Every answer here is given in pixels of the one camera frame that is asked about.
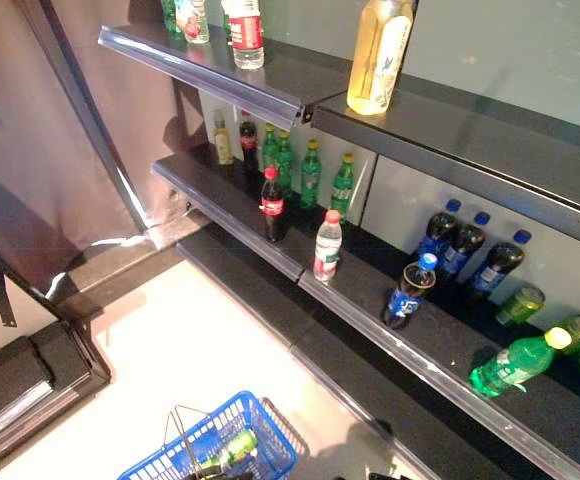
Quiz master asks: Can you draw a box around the blue plastic shopping basket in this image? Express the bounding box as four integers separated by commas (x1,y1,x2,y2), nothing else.
116,390,299,480

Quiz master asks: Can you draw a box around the green drink bottle in basket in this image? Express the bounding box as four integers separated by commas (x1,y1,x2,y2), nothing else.
198,428,260,474

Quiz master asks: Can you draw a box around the cola bottle red cap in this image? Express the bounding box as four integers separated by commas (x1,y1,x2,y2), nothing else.
260,166,286,244
238,110,260,174

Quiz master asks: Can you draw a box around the small water bottle red cap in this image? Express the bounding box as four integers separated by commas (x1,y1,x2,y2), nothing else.
312,209,344,283

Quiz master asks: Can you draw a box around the green soda bottle yellow cap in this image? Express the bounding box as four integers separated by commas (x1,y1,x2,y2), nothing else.
468,326,573,399
299,139,322,210
330,153,356,224
275,129,295,199
262,123,279,170

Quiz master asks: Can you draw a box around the small yellow tea bottle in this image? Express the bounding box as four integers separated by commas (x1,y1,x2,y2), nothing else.
212,109,235,167

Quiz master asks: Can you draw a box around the black base shelf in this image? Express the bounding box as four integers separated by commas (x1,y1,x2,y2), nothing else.
176,227,536,480

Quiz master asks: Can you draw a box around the pepsi bottle blue cap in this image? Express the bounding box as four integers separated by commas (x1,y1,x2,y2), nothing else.
438,211,492,286
381,252,439,331
413,198,462,258
465,229,533,304

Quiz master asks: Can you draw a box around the black shelf board long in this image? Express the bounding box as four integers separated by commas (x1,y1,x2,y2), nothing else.
97,22,356,132

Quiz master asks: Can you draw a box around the black shelf board with glass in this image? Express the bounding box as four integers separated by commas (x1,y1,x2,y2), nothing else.
311,73,580,254

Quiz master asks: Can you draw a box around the yellow tea bottle white label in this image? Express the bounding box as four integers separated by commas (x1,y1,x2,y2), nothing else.
346,0,415,117

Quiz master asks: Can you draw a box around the clear water bottle red label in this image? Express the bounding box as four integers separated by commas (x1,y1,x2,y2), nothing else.
221,0,266,71

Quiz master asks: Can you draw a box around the clear bottle colourful label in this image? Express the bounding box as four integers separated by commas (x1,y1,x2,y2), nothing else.
173,0,211,45

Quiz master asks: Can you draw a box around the black side shelf unit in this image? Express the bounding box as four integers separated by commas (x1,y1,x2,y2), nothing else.
0,320,112,464

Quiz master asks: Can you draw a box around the black shelf board with price rail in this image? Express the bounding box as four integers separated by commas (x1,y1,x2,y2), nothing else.
151,144,371,283
297,224,580,480

